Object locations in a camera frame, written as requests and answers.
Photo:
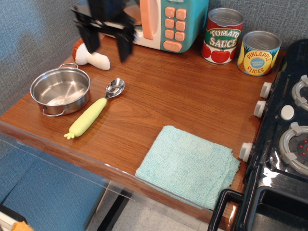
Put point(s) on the pineapple slices can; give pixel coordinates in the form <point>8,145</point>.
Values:
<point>258,52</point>

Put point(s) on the teal toy microwave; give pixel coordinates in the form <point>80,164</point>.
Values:
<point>167,25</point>

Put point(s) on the spoon with green handle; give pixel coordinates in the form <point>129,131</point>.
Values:
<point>84,121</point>

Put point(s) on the plush mushroom toy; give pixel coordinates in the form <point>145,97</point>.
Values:
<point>82,56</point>

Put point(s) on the orange object at corner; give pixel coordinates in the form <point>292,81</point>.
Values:
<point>21,226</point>

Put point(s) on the grey stove knob bottom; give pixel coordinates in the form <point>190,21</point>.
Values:
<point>245,151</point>

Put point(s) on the black toy stove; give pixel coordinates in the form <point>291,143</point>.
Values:
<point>275,196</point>

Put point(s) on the grey stove knob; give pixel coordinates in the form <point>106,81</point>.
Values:
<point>265,90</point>
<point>245,151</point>
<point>259,108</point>

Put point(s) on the tomato sauce can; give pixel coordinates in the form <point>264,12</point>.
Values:
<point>222,32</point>

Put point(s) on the grey stove knob top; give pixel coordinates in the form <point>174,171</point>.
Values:
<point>265,90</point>

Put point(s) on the grey stove knob middle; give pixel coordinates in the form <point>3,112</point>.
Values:
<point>259,108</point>

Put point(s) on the small steel pot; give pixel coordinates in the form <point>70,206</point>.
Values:
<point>61,91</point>

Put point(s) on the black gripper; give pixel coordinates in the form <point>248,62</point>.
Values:
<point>105,16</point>

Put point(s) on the light blue towel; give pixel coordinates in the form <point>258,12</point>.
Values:
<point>188,168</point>

